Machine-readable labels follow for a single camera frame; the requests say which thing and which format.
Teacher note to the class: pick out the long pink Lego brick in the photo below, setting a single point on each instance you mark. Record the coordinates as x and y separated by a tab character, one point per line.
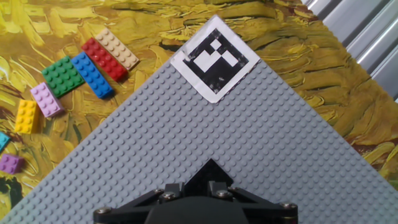
46	99

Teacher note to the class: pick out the tan Lego brick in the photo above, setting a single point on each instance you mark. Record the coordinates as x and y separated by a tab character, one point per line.
117	48

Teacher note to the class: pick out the black Lego plate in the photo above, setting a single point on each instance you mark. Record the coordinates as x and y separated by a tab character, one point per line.
210	175

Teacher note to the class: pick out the small pink Lego brick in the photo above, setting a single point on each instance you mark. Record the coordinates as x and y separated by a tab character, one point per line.
11	163

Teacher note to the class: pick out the black white fiducial marker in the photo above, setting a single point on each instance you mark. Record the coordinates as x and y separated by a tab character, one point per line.
215	59

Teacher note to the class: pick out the green Lego brick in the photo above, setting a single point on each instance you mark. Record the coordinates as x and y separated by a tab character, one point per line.
62	76

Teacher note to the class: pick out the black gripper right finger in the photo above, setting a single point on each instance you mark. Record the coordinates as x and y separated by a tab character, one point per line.
270	210

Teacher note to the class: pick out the cyan Lego brick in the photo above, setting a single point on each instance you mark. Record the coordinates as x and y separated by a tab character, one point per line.
3	141

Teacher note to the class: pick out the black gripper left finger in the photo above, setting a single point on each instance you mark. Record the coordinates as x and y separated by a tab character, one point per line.
124	210

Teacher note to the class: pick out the red Lego brick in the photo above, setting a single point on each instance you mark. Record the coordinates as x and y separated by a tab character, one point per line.
104	59

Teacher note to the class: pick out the blue Lego brick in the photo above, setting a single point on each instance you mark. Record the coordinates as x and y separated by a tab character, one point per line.
92	75

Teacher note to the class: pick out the painted print tablecloth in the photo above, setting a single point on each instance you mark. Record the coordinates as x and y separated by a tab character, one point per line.
311	62

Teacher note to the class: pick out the yellow Lego brick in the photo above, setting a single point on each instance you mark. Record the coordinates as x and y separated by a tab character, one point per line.
26	116

